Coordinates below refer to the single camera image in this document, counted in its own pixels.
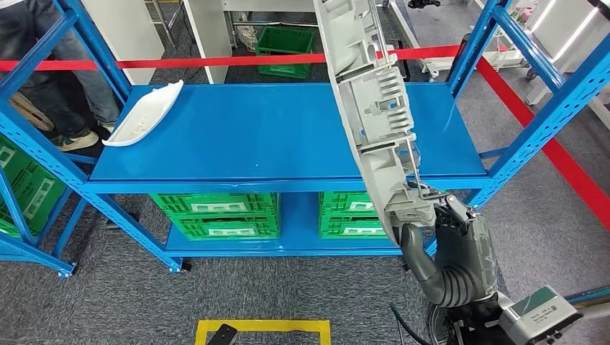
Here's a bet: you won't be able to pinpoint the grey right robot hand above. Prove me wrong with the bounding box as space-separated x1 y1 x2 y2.
399 191 500 299

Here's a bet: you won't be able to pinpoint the silver wheel hubcap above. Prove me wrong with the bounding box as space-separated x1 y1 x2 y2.
311 0 437 249

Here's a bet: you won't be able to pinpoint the blue metal shelf rack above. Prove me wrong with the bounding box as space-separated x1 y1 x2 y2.
0 133 80 280
0 0 610 275

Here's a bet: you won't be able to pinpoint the white plastic trim part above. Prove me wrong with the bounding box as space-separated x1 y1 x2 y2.
101 80 185 148

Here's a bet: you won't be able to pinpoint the red barrier belt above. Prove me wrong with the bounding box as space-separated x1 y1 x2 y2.
0 45 461 73
476 56 610 232

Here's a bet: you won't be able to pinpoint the yellow floor tape square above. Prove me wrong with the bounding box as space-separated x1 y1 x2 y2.
194 320 332 345

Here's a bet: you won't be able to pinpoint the white desk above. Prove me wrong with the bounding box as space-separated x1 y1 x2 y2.
81 0 165 86
183 0 334 86

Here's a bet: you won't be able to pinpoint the metal stand legs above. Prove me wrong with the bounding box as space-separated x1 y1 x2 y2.
145 0 184 49

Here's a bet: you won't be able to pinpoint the brown wooden board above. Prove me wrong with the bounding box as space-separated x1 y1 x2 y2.
8 91 55 133

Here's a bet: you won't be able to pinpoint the person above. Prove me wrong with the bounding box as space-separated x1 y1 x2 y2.
0 0 121 152

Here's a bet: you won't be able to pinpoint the black camera cable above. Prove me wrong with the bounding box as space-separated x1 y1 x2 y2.
389 303 432 345

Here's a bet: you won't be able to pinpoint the dark stanchion post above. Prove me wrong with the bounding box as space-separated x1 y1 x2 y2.
450 33 473 82

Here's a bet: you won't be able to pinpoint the white wheeled frame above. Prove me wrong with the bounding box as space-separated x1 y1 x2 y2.
388 0 525 82

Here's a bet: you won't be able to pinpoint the white bench frame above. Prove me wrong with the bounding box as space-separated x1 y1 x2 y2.
524 0 610 129

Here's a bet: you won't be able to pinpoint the white cable bundle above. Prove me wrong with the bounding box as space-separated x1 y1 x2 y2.
235 24 258 53

